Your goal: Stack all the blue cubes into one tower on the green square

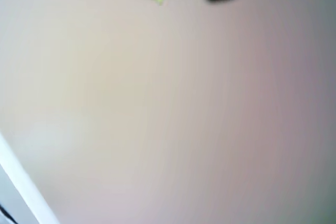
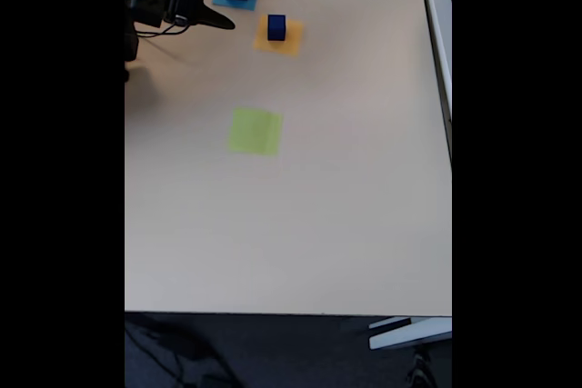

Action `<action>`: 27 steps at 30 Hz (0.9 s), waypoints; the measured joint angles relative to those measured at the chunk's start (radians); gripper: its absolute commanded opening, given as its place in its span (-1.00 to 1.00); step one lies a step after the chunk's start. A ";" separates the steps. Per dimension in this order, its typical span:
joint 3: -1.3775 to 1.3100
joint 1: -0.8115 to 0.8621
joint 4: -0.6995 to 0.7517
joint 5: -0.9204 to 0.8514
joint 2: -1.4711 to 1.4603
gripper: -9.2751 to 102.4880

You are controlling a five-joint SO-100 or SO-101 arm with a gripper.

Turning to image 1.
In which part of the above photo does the white adjacent table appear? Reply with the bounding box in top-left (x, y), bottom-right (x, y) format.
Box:
top-left (0, 132), bottom-right (61, 224)

